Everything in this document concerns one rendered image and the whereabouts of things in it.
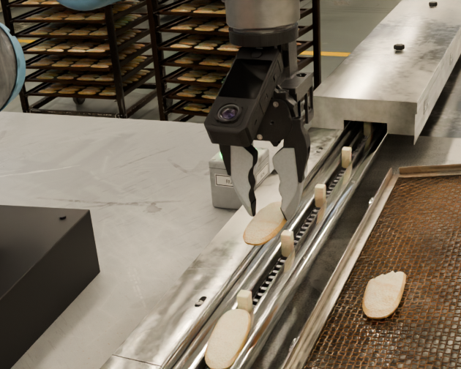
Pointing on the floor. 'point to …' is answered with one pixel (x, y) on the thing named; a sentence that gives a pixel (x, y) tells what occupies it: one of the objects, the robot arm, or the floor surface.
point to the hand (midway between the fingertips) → (267, 210)
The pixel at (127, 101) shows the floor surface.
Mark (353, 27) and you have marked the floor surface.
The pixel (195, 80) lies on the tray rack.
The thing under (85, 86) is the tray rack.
